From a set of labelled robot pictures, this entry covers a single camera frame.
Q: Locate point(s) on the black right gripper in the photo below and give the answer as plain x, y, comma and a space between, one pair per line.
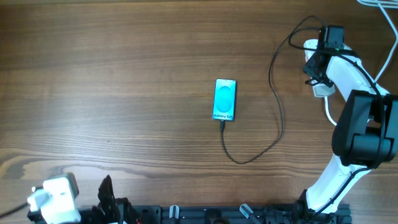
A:
318, 70

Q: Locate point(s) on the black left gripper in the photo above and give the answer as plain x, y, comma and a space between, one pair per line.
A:
109, 205

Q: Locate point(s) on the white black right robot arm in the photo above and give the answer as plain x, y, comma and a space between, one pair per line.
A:
365, 135

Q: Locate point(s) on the white charger plug adapter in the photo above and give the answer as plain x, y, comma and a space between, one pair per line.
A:
310, 46

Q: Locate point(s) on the white power strip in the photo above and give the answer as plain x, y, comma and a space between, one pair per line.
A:
321, 90

